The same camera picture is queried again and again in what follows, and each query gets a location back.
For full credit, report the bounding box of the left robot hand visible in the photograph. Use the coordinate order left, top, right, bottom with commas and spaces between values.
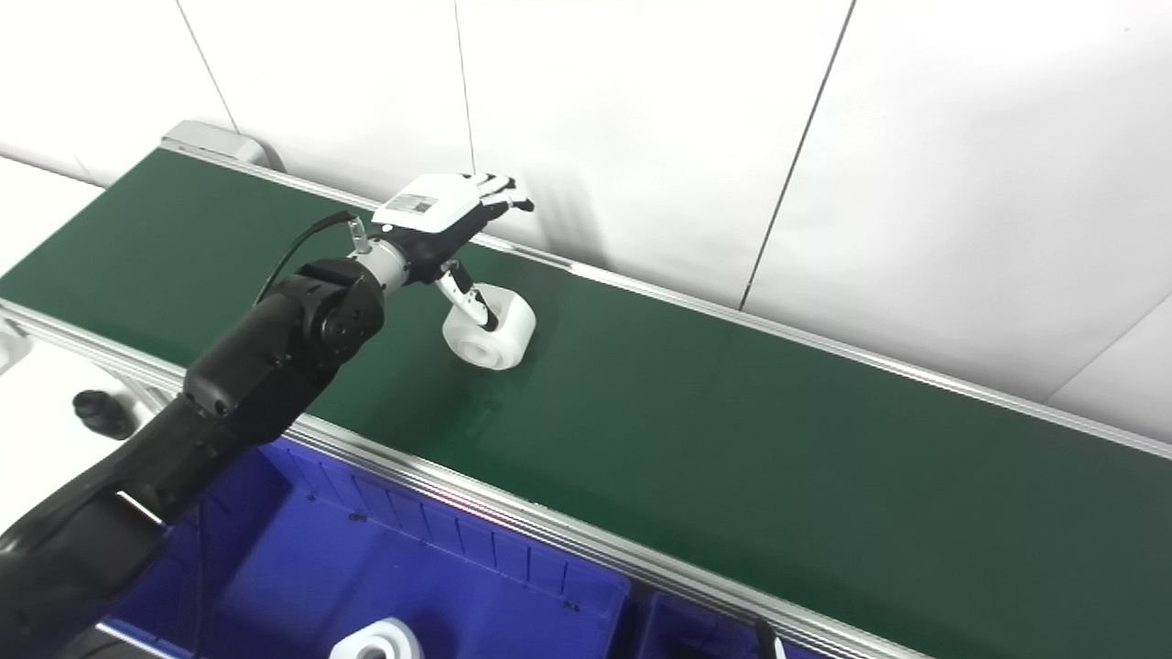
371, 171, 536, 333

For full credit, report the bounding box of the white cylindrical part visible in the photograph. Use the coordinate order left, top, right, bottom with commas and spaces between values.
441, 283, 537, 371
329, 617, 425, 659

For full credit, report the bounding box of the large blue plastic bin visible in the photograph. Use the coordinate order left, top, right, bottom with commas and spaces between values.
95, 436, 635, 659
632, 590, 830, 659

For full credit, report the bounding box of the green conveyor belt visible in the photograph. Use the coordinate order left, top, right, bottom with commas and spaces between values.
0, 148, 1172, 659
0, 137, 1172, 659

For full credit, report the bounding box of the grey conveyor end cover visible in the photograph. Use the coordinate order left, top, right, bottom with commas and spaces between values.
160, 119, 287, 173

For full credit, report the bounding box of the black round knob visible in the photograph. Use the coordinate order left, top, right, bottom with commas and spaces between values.
72, 390, 140, 441

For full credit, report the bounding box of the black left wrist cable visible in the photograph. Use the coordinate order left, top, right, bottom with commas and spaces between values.
254, 210, 374, 308

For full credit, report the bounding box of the aluminium support bracket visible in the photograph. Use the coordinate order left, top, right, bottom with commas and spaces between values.
0, 320, 36, 378

